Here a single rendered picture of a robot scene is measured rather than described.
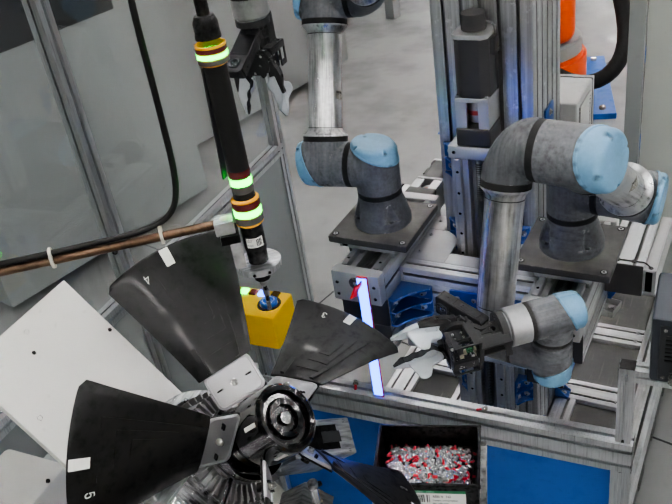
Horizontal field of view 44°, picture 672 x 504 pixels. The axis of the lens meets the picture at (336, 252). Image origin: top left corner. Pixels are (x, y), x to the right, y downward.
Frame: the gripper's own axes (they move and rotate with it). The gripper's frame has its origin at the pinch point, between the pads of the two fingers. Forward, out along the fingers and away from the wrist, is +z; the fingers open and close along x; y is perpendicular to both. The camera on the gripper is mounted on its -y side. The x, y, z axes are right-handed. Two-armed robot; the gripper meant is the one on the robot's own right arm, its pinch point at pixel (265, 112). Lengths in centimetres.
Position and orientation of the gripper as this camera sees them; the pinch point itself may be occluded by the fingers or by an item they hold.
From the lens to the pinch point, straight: 181.0
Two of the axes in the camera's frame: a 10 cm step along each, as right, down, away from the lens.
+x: -9.1, -1.1, 4.0
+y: 3.9, -5.4, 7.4
